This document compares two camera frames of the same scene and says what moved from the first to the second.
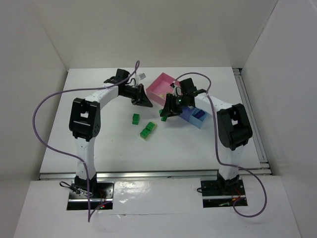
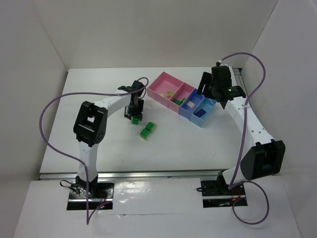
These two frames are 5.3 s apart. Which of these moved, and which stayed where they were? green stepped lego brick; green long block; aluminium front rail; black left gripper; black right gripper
Moved: black left gripper; black right gripper
Stayed: green stepped lego brick; aluminium front rail; green long block
